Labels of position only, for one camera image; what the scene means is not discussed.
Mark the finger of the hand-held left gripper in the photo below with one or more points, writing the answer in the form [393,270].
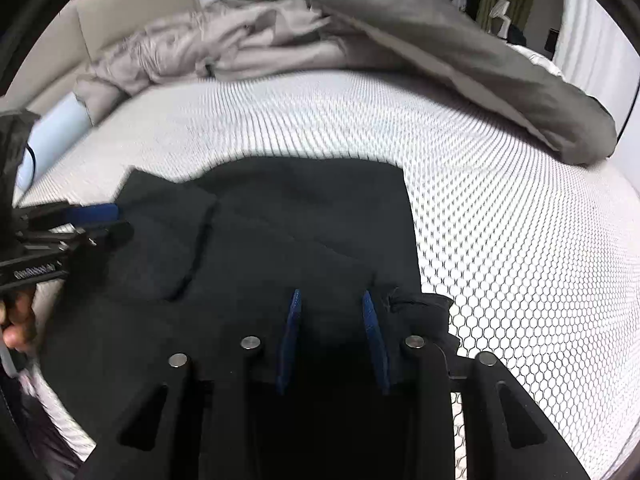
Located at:
[95,213]
[112,232]

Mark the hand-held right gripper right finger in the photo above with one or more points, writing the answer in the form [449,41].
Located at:
[375,340]

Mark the light blue bolster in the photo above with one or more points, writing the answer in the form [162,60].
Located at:
[60,125]

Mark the light grey crumpled blanket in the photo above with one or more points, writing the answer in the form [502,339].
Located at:
[250,35]

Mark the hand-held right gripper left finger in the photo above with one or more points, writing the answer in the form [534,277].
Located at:
[290,340]

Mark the white bedding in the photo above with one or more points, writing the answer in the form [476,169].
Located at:
[542,62]

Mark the white quilted mattress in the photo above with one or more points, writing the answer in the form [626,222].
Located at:
[500,235]

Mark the beige headboard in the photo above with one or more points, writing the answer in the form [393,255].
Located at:
[125,10]

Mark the person's left hand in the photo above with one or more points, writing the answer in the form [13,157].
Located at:
[20,327]

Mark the black pants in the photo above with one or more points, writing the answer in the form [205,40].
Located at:
[300,210]

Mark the white curtain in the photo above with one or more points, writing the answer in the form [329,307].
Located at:
[595,35]

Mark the dark grey duvet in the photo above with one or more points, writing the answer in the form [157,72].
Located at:
[450,50]

